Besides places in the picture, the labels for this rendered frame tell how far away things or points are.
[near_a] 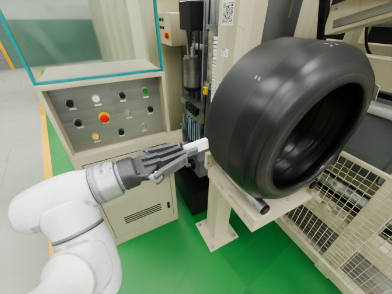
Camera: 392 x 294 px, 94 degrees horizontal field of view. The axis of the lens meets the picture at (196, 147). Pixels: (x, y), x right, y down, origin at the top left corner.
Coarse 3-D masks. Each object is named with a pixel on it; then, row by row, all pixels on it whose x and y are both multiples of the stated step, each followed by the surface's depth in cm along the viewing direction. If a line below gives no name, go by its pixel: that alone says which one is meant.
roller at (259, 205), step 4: (216, 164) 92; (220, 168) 89; (224, 172) 87; (228, 176) 84; (232, 180) 82; (236, 184) 80; (244, 192) 76; (244, 196) 76; (248, 196) 74; (248, 200) 74; (252, 200) 72; (256, 200) 71; (260, 200) 71; (252, 204) 73; (256, 204) 71; (260, 204) 70; (264, 204) 69; (256, 208) 71; (260, 208) 69; (264, 208) 68; (268, 208) 69; (260, 212) 69; (264, 212) 70
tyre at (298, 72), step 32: (256, 64) 51; (288, 64) 45; (320, 64) 43; (352, 64) 45; (224, 96) 56; (256, 96) 47; (288, 96) 43; (320, 96) 45; (352, 96) 68; (224, 128) 55; (256, 128) 46; (288, 128) 46; (320, 128) 82; (352, 128) 66; (224, 160) 61; (256, 160) 50; (288, 160) 88; (320, 160) 79; (256, 192) 60; (288, 192) 69
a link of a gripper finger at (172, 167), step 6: (180, 156) 46; (186, 156) 45; (174, 162) 44; (180, 162) 45; (162, 168) 43; (168, 168) 43; (174, 168) 44; (180, 168) 46; (156, 174) 41; (162, 174) 43; (168, 174) 44; (162, 180) 43
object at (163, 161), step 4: (180, 152) 47; (184, 152) 47; (168, 156) 46; (172, 156) 46; (176, 156) 46; (152, 160) 45; (156, 160) 45; (160, 160) 45; (164, 160) 45; (168, 160) 46; (172, 160) 46; (144, 164) 44; (148, 164) 44; (152, 164) 44; (160, 164) 45; (164, 164) 46; (160, 168) 46
